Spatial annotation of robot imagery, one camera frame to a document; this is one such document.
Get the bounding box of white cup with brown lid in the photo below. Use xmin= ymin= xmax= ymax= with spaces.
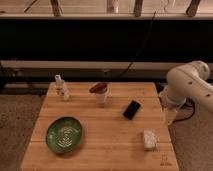
xmin=89 ymin=82 xmax=108 ymax=104

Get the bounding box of small clear spray bottle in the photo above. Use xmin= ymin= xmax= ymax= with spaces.
xmin=55 ymin=75 xmax=70 ymax=101

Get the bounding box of green ceramic plate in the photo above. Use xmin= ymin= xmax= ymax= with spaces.
xmin=45 ymin=117 xmax=83 ymax=154

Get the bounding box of white crumpled sponge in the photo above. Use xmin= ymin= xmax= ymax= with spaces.
xmin=143 ymin=130 xmax=157 ymax=150

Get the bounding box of black hanging cable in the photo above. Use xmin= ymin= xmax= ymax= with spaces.
xmin=117 ymin=10 xmax=157 ymax=80

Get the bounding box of black eraser block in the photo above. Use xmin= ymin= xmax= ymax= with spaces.
xmin=123 ymin=101 xmax=141 ymax=120

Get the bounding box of black floor cable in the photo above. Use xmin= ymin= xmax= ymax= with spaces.
xmin=173 ymin=99 xmax=196 ymax=123

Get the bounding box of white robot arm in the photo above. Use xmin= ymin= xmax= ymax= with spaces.
xmin=159 ymin=61 xmax=213 ymax=125

